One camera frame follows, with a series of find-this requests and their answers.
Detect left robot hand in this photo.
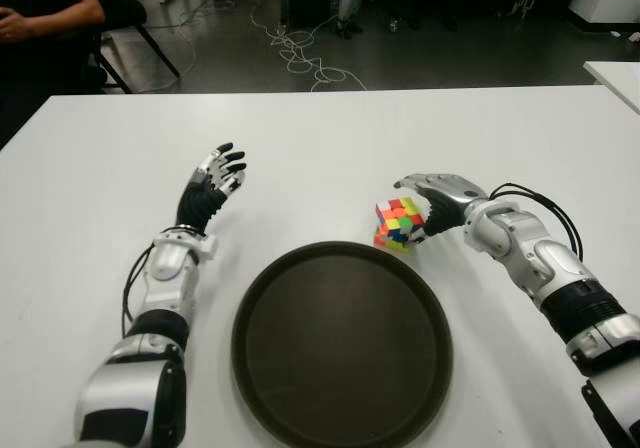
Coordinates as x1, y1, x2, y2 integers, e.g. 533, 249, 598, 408
175, 142, 249, 237

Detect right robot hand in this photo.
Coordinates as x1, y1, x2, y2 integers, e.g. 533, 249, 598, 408
392, 172, 489, 246

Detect multicoloured Rubik's cube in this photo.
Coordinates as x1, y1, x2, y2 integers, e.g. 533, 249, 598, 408
371, 196, 427, 255

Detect round dark brown plate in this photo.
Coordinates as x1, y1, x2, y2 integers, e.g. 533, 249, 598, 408
230, 240, 454, 448

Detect black chair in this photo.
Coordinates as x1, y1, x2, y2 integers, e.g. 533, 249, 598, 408
88, 0, 182, 94

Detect white side table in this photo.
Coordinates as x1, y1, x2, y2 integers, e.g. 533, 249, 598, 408
583, 60, 640, 119

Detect seated person in black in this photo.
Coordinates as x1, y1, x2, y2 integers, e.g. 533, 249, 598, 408
0, 0, 109, 100

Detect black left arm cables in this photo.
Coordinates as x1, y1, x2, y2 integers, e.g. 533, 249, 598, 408
119, 227, 169, 337

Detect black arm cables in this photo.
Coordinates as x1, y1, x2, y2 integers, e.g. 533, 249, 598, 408
119, 227, 169, 337
487, 182, 587, 265

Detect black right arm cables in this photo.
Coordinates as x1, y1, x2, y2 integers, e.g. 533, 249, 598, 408
487, 182, 587, 265

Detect thin grey floor cable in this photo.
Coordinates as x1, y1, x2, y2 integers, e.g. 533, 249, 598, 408
143, 21, 197, 92

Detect tangled white floor cable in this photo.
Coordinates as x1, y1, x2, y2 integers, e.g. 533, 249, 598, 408
248, 1, 369, 93

